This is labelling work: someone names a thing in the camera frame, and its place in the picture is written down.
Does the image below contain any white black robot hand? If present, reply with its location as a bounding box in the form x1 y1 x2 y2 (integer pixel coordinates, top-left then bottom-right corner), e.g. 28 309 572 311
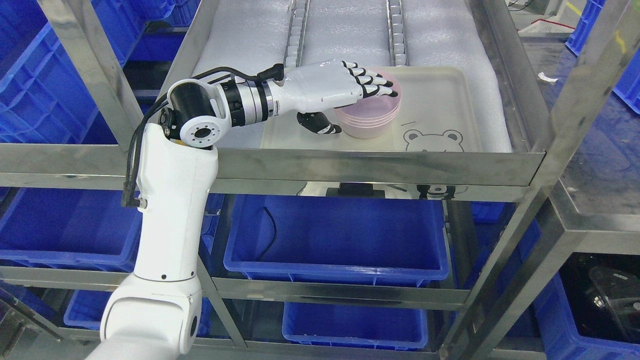
266 59 398 135

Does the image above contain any pink ikea bowl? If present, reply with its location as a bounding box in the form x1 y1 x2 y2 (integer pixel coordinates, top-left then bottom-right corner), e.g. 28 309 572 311
334 66 402 119

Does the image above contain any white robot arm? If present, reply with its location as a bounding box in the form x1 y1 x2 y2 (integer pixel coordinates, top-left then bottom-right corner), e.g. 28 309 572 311
87 60 398 360

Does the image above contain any stack of pink bowls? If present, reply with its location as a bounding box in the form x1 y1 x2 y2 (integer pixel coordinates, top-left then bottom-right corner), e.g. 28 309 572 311
334 104 401 140

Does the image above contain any large blue bin under shelf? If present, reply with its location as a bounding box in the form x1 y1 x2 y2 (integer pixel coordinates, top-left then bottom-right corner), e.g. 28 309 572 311
222 194 450 288

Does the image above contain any stainless steel table shelf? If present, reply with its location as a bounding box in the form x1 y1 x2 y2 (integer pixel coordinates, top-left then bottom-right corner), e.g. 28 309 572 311
521 36 640 232

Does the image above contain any stainless steel rack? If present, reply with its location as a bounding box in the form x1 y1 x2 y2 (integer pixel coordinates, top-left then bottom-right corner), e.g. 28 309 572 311
0 0 640 360

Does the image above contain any white bear tray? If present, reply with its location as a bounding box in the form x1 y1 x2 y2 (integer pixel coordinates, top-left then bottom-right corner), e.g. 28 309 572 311
261 66 482 152

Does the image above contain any black helmet with visor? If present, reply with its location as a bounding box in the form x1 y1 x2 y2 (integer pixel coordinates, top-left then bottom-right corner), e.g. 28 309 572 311
559 252 640 344

